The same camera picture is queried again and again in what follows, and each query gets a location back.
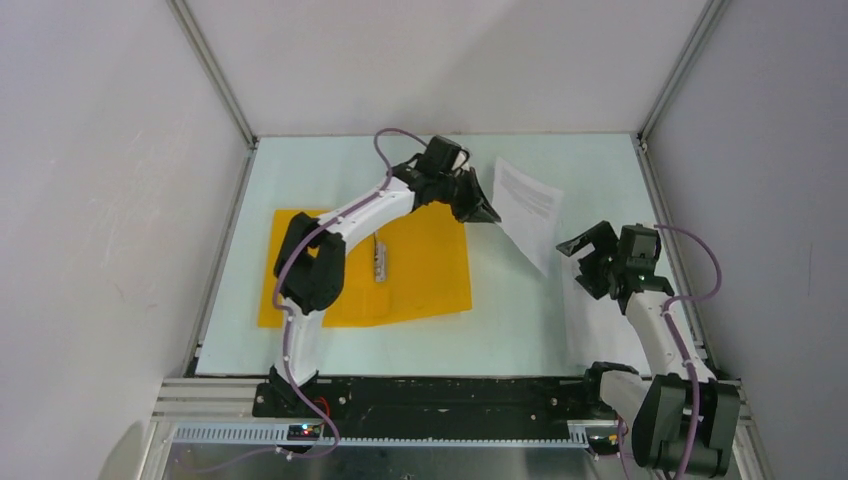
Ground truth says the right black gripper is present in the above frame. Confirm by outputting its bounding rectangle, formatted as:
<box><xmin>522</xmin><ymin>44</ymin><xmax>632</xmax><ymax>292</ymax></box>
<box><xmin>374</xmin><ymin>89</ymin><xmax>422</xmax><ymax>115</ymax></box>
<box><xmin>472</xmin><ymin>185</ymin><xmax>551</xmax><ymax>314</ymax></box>
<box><xmin>555</xmin><ymin>221</ymin><xmax>624</xmax><ymax>299</ymax></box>

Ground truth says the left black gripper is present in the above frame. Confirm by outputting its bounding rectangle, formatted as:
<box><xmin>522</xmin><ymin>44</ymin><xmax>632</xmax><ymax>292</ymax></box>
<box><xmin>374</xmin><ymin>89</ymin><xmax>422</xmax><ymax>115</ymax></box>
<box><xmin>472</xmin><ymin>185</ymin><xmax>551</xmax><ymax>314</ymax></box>
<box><xmin>435</xmin><ymin>168</ymin><xmax>501</xmax><ymax>225</ymax></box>

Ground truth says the printed paper sheet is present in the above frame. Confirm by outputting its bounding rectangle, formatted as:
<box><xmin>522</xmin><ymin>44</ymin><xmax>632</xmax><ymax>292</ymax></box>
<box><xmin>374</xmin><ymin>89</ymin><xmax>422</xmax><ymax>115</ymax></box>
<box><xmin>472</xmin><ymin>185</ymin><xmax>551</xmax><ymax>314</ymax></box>
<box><xmin>491</xmin><ymin>157</ymin><xmax>564</xmax><ymax>277</ymax></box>
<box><xmin>560</xmin><ymin>256</ymin><xmax>650</xmax><ymax>375</ymax></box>

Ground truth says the orange plastic folder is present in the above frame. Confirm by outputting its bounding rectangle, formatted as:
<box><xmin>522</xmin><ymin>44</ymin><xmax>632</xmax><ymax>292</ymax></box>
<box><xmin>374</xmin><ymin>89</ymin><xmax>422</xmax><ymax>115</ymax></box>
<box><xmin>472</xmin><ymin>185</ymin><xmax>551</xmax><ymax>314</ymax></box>
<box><xmin>256</xmin><ymin>201</ymin><xmax>474</xmax><ymax>329</ymax></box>

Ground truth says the metal folder clip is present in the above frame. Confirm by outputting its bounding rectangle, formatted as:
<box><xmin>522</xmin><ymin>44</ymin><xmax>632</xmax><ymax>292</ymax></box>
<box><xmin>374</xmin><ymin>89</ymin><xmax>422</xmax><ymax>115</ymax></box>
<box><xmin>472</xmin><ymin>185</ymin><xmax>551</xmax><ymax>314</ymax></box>
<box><xmin>372</xmin><ymin>233</ymin><xmax>388</xmax><ymax>283</ymax></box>

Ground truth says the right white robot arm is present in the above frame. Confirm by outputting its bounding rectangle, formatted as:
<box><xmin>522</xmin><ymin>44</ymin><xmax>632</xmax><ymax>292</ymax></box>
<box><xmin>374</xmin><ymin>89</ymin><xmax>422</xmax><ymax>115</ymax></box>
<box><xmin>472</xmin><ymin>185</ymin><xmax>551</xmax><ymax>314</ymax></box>
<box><xmin>556</xmin><ymin>221</ymin><xmax>741</xmax><ymax>479</ymax></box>

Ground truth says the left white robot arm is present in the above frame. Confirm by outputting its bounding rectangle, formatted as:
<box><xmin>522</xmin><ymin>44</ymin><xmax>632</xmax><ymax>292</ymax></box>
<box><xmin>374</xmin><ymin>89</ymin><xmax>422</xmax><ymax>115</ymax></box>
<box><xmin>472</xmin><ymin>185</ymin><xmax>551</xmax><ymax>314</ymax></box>
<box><xmin>269</xmin><ymin>135</ymin><xmax>501</xmax><ymax>417</ymax></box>

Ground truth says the right controller board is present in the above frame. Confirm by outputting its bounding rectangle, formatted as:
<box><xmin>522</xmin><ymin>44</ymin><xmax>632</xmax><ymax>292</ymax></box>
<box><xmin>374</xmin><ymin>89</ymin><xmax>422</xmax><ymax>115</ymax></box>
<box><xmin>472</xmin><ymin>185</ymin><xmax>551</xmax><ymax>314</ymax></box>
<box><xmin>586</xmin><ymin>434</ymin><xmax>622</xmax><ymax>457</ymax></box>

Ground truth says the controller board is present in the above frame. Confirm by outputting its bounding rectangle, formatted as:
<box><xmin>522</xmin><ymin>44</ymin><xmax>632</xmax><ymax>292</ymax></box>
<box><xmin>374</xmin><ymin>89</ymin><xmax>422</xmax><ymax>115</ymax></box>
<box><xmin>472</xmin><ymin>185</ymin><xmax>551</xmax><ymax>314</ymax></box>
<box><xmin>586</xmin><ymin>434</ymin><xmax>622</xmax><ymax>457</ymax></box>
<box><xmin>286</xmin><ymin>424</ymin><xmax>323</xmax><ymax>442</ymax></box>

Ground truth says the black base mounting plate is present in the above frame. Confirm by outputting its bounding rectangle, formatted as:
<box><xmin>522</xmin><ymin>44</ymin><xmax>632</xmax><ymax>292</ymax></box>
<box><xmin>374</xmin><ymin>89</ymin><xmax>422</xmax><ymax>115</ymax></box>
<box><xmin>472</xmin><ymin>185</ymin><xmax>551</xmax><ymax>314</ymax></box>
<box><xmin>252</xmin><ymin>375</ymin><xmax>616</xmax><ymax>441</ymax></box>

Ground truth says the left controller board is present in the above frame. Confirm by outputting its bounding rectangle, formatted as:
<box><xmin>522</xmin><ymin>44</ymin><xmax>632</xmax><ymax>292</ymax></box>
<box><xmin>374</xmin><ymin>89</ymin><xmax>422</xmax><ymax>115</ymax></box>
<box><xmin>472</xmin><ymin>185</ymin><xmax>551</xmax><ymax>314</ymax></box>
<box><xmin>286</xmin><ymin>424</ymin><xmax>323</xmax><ymax>442</ymax></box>

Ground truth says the aluminium frame rail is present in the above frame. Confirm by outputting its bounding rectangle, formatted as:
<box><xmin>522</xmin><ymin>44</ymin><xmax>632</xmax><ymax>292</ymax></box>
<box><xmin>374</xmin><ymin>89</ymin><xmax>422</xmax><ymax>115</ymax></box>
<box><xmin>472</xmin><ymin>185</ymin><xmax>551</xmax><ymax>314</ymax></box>
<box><xmin>152</xmin><ymin>377</ymin><xmax>754</xmax><ymax>446</ymax></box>

